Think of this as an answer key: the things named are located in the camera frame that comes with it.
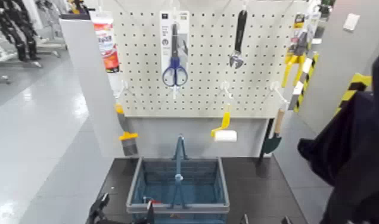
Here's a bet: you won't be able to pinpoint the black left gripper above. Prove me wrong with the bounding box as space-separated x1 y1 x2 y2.
88 192 155 224

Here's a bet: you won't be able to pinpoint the black adjustable wrench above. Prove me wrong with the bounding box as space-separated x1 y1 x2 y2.
229 9 248 70

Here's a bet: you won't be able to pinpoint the green trowel with wooden handle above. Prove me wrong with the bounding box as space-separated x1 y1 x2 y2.
259 107 287 155

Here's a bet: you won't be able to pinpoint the red white glue tube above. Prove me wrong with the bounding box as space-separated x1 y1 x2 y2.
89 11 121 74

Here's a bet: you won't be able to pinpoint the yellow handled white paint roller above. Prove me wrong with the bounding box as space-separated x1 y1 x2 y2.
210 104 238 143

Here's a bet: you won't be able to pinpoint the yellow black striped post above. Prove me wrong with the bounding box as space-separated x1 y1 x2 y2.
288 52 320 113

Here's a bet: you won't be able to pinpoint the white wall plate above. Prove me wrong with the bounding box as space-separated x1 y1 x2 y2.
343 13 361 32

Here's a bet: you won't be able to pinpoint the grey display stand panel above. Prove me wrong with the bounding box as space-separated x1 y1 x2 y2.
59 18 270 158

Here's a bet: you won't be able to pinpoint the yellow black machine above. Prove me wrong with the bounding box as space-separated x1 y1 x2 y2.
67 0 88 15

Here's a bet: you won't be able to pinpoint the person in dark clothes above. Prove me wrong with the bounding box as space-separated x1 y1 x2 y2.
297 41 379 224

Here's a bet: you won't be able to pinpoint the small red item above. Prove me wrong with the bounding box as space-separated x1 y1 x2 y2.
142 196 162 206

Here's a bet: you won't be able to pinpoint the blue scissors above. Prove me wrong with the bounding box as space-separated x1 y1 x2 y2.
159 10 191 88

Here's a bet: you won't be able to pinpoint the yellow handled paint brush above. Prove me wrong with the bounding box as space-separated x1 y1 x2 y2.
114 102 139 157

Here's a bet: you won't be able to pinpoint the black humanoid robot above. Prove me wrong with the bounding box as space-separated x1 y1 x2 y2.
0 0 42 62

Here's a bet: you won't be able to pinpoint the yellow handled pliers in package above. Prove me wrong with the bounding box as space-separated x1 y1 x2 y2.
281 14 310 88

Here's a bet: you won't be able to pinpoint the blue crate with handle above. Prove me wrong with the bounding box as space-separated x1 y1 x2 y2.
126 134 231 224

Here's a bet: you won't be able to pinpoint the yellow black striped corner guard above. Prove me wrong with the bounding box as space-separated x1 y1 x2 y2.
333 73 372 117

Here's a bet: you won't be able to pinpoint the white pegboard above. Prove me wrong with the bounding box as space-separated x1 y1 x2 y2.
109 0 309 119

